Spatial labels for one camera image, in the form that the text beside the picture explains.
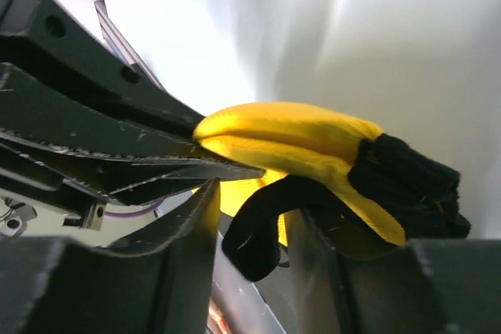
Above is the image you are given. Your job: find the yellow bra with black straps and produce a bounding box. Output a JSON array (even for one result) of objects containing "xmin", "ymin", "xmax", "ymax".
[{"xmin": 193, "ymin": 102, "xmax": 471, "ymax": 282}]

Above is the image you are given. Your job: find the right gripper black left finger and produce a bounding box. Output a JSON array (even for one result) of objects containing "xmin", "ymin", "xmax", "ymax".
[{"xmin": 1, "ymin": 180, "xmax": 220, "ymax": 333}]

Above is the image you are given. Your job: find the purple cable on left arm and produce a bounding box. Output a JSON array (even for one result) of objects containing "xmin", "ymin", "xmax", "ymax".
[{"xmin": 103, "ymin": 199, "xmax": 162, "ymax": 221}]

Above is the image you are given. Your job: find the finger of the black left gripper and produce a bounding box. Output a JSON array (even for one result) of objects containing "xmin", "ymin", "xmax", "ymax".
[
  {"xmin": 1, "ymin": 0, "xmax": 204, "ymax": 135},
  {"xmin": 1, "ymin": 63, "xmax": 263, "ymax": 205}
]

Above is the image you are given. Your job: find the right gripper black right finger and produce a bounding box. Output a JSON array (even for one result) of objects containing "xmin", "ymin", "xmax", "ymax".
[{"xmin": 287, "ymin": 210, "xmax": 500, "ymax": 333}]

